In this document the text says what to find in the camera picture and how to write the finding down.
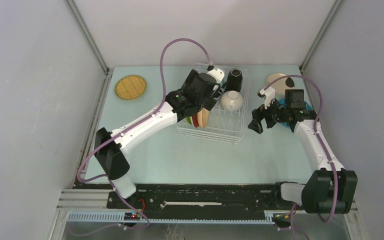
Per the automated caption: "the blue polka dot plate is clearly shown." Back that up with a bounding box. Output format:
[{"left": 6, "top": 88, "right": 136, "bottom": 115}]
[{"left": 277, "top": 97, "right": 314, "bottom": 130}]

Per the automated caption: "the cream plate with black spot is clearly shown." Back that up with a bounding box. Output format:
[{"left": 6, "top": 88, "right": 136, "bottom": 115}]
[{"left": 266, "top": 73, "right": 295, "bottom": 97}]

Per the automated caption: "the yellow woven plate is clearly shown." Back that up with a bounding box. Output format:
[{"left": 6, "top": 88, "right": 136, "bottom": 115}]
[{"left": 114, "top": 75, "right": 147, "bottom": 101}]

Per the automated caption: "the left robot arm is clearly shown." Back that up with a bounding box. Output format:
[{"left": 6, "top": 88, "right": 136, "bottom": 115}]
[{"left": 94, "top": 66, "right": 225, "bottom": 208}]

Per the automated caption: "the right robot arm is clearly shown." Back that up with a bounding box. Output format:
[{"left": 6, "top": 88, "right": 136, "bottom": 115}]
[{"left": 248, "top": 87, "right": 358, "bottom": 214}]

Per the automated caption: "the beige plate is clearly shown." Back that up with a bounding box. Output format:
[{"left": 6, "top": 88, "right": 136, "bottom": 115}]
[{"left": 196, "top": 108, "right": 210, "bottom": 128}]

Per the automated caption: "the red plate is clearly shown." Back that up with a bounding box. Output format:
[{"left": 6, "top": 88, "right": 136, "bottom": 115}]
[{"left": 191, "top": 114, "right": 200, "bottom": 128}]

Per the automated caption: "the white ribbed bowl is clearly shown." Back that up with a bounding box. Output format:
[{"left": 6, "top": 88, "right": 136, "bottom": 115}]
[{"left": 220, "top": 90, "right": 244, "bottom": 112}]

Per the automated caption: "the green plate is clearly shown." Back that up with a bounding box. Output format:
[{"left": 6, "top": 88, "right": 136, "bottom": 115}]
[{"left": 186, "top": 116, "right": 192, "bottom": 125}]

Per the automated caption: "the black mug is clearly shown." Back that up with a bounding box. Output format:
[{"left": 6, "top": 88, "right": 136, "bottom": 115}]
[{"left": 224, "top": 69, "right": 243, "bottom": 92}]

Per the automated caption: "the small circuit board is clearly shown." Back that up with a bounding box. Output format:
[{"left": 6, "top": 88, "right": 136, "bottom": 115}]
[{"left": 123, "top": 212, "right": 141, "bottom": 221}]

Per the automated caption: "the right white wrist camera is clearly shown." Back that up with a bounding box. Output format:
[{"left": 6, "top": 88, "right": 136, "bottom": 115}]
[{"left": 257, "top": 86, "right": 276, "bottom": 109}]

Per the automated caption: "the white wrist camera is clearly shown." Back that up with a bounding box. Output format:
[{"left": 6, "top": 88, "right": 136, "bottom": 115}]
[
  {"left": 207, "top": 65, "right": 225, "bottom": 84},
  {"left": 257, "top": 86, "right": 276, "bottom": 109}
]

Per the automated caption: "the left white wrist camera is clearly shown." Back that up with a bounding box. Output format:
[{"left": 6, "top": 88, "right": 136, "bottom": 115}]
[{"left": 207, "top": 65, "right": 225, "bottom": 84}]

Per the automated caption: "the white wire dish rack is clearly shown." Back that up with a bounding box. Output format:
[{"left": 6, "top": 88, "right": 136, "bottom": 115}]
[{"left": 175, "top": 66, "right": 251, "bottom": 144}]

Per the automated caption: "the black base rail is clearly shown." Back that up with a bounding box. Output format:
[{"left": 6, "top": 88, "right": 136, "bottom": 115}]
[{"left": 126, "top": 183, "right": 293, "bottom": 221}]

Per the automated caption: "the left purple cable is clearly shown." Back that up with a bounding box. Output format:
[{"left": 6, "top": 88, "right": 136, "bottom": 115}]
[{"left": 67, "top": 38, "right": 213, "bottom": 238}]

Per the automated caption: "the aluminium frame rail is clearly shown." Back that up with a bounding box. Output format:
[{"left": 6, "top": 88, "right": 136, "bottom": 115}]
[{"left": 56, "top": 188, "right": 359, "bottom": 225}]

